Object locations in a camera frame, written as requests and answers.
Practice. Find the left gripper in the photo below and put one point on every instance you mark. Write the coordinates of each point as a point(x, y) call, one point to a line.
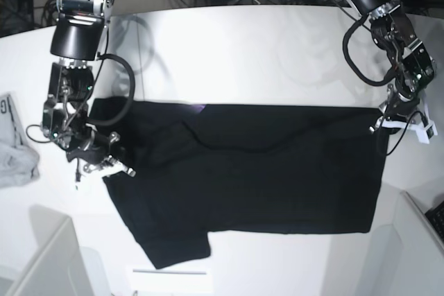
point(398, 112)

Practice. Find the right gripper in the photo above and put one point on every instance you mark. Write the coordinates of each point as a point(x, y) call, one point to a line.
point(98, 153)

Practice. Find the black T-shirt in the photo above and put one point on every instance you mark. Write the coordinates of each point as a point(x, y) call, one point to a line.
point(247, 168)

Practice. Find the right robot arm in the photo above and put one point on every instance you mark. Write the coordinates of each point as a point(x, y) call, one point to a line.
point(81, 28)

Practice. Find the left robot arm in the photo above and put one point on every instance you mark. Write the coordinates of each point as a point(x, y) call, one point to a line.
point(411, 70)

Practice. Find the grey folded garment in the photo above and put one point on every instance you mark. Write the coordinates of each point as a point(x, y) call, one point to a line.
point(19, 162)

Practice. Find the black keyboard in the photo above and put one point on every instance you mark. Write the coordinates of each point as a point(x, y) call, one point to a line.
point(435, 217)

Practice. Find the white box left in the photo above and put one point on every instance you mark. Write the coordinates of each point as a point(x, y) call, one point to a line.
point(57, 268)

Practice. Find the white box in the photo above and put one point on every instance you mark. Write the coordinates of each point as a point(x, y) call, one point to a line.
point(410, 258)
point(57, 268)

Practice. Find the white box right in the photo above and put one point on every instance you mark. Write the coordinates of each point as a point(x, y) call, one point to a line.
point(410, 258)

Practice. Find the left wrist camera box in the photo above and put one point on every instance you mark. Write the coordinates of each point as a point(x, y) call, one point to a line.
point(425, 133)

